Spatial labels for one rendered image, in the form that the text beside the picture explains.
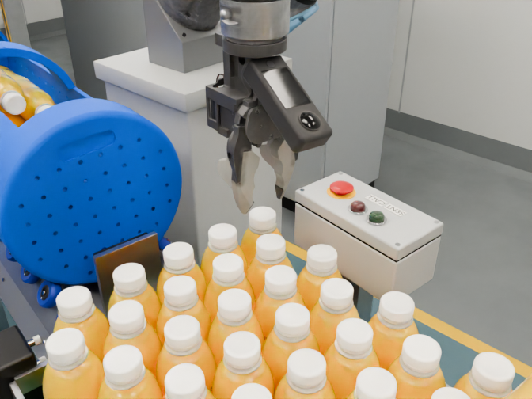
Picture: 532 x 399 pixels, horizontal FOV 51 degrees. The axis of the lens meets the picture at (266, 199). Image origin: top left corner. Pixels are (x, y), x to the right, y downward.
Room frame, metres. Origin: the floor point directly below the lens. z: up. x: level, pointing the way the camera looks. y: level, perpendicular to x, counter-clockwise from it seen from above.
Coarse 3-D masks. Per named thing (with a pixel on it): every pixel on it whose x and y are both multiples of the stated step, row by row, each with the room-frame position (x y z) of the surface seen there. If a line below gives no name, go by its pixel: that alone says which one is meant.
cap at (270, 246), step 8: (264, 240) 0.61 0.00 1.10; (272, 240) 0.61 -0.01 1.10; (280, 240) 0.61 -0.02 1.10; (256, 248) 0.60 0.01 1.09; (264, 248) 0.59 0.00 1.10; (272, 248) 0.59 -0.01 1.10; (280, 248) 0.59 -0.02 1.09; (264, 256) 0.59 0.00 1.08; (272, 256) 0.58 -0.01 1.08; (280, 256) 0.59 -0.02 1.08
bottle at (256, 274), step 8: (256, 256) 0.60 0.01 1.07; (256, 264) 0.59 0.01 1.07; (264, 264) 0.59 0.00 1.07; (272, 264) 0.59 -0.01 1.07; (280, 264) 0.59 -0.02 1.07; (288, 264) 0.60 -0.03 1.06; (248, 272) 0.60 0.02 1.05; (256, 272) 0.58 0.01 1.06; (264, 272) 0.58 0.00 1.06; (256, 280) 0.58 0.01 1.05; (264, 280) 0.57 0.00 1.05; (256, 288) 0.58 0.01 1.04; (256, 296) 0.57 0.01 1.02
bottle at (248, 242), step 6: (252, 228) 0.66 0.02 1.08; (276, 228) 0.68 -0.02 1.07; (246, 234) 0.67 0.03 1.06; (252, 234) 0.66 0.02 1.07; (258, 234) 0.66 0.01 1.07; (246, 240) 0.66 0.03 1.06; (252, 240) 0.65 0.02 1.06; (240, 246) 0.67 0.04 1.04; (246, 246) 0.65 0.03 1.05; (252, 246) 0.65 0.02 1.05; (246, 252) 0.65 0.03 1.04; (252, 252) 0.65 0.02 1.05; (246, 258) 0.65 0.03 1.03; (252, 258) 0.64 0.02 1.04
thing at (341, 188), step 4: (340, 180) 0.74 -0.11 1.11; (332, 184) 0.73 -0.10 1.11; (336, 184) 0.73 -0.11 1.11; (340, 184) 0.73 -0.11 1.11; (344, 184) 0.73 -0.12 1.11; (348, 184) 0.73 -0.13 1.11; (332, 188) 0.72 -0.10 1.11; (336, 188) 0.72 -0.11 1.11; (340, 188) 0.71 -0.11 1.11; (344, 188) 0.71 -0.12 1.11; (348, 188) 0.72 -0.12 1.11; (352, 188) 0.72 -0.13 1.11; (336, 192) 0.71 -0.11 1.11; (340, 192) 0.71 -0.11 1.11; (344, 192) 0.71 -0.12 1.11; (348, 192) 0.71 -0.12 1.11
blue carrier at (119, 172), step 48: (0, 48) 1.02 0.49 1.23; (0, 144) 0.70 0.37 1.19; (48, 144) 0.67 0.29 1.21; (96, 144) 0.71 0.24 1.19; (144, 144) 0.76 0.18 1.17; (0, 192) 0.63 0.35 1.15; (48, 192) 0.66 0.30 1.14; (96, 192) 0.70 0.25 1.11; (144, 192) 0.75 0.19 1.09; (48, 240) 0.65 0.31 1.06; (96, 240) 0.69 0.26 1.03
